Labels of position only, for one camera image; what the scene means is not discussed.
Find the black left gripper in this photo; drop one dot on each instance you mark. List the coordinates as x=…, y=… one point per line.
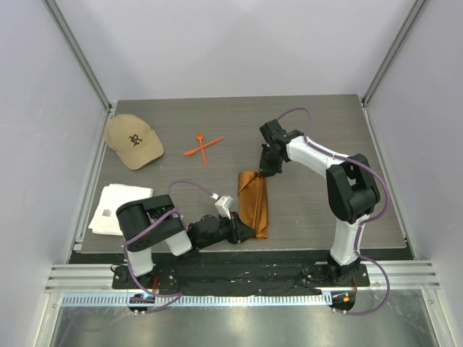
x=239, y=231

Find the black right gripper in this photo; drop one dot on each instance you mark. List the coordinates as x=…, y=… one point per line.
x=266, y=169

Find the orange cloth napkin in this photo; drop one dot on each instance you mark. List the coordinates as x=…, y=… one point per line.
x=253, y=202

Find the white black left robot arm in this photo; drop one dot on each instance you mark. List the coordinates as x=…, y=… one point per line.
x=155, y=220

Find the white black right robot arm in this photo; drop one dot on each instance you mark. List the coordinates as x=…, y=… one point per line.
x=351, y=189

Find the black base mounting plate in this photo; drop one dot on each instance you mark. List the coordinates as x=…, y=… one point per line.
x=241, y=273

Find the orange plastic fork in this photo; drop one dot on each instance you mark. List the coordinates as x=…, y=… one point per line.
x=199, y=137

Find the beige baseball cap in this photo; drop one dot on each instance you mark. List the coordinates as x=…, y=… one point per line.
x=133, y=140

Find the white folded towel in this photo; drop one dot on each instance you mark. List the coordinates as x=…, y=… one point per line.
x=113, y=196

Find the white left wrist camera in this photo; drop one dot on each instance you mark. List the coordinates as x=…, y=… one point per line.
x=223, y=204

